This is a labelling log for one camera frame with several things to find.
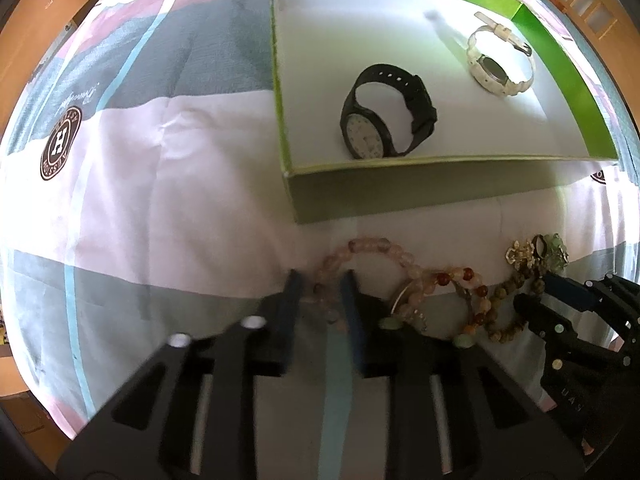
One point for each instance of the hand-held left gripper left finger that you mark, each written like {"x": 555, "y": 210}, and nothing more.
{"x": 294, "y": 305}

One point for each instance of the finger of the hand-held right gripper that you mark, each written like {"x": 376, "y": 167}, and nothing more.
{"x": 542, "y": 317}
{"x": 570, "y": 290}

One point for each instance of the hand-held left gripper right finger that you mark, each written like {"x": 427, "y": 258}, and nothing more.
{"x": 352, "y": 310}

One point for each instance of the silver bangle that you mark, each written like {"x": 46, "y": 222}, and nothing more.
{"x": 398, "y": 300}

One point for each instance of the green cardboard box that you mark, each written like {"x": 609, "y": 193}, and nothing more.
{"x": 325, "y": 60}

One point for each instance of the gold flower brooch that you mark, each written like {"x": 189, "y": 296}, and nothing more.
{"x": 517, "y": 255}

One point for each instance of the black wristwatch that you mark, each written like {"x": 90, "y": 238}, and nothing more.
{"x": 365, "y": 135}

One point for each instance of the pink grey printed bedsheet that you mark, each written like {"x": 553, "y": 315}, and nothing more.
{"x": 150, "y": 185}

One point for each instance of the white wristwatch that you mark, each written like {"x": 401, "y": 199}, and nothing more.
{"x": 490, "y": 70}

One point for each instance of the wooden door with glass panes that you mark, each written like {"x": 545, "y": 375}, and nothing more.
{"x": 590, "y": 0}

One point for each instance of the wooden panel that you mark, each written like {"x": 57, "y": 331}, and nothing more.
{"x": 40, "y": 20}

